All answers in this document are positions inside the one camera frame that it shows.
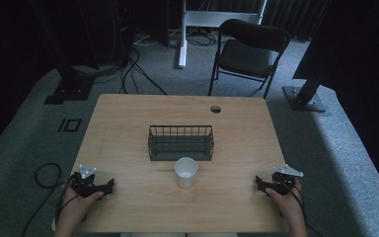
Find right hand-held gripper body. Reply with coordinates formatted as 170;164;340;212
265;164;305;198

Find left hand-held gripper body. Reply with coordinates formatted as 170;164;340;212
69;164;107;199

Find person's right hand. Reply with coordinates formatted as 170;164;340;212
265;177;306;229

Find person's left hand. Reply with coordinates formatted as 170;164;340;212
57;191;106;231

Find white cup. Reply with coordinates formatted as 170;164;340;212
174;156;198;190

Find black metal stand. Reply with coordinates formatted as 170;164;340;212
282;0;333;114
29;0;97;106

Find black folding chair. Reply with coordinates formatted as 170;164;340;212
207;18;291;101

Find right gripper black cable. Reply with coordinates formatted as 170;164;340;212
277;179;324;237

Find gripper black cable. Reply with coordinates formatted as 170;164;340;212
277;179;324;237
21;162;80;237

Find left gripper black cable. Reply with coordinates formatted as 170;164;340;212
21;162;80;237

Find dark wire basket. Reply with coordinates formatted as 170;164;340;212
147;124;215;162

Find black floor cables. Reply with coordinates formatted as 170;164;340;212
72;45;169;97

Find white desk frame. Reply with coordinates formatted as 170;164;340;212
177;0;268;69

